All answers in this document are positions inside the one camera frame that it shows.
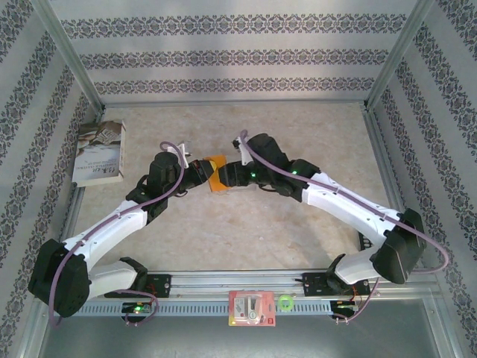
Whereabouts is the orange and blue card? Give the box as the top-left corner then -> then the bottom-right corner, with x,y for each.
206,153 -> 243,194

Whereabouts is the paperback book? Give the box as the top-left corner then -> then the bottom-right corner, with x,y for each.
72,119 -> 127,188

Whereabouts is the red blister pack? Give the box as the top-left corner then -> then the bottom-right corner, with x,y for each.
227,289 -> 277,327

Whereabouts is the circuit board with green light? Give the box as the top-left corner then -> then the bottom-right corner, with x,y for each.
121,301 -> 154,316

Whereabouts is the small circuit board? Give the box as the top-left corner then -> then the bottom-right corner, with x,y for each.
331,300 -> 361,314

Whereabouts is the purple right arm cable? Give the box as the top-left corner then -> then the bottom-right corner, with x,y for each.
238,129 -> 452,325

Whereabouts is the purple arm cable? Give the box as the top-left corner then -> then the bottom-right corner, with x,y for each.
238,129 -> 452,325
48,140 -> 192,329

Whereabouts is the aluminium mounting rail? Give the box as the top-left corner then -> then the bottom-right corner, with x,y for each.
35,270 -> 443,300

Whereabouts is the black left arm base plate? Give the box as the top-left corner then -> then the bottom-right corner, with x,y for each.
104,274 -> 173,299

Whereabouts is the slotted metal cable duct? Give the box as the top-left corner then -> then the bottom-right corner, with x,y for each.
50,301 -> 333,316

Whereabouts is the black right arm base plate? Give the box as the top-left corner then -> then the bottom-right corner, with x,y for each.
301,271 -> 372,298

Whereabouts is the aluminium frame post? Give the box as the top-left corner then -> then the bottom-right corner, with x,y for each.
31,0 -> 106,113
364,0 -> 436,110

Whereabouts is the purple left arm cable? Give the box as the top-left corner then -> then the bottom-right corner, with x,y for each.
48,140 -> 192,329

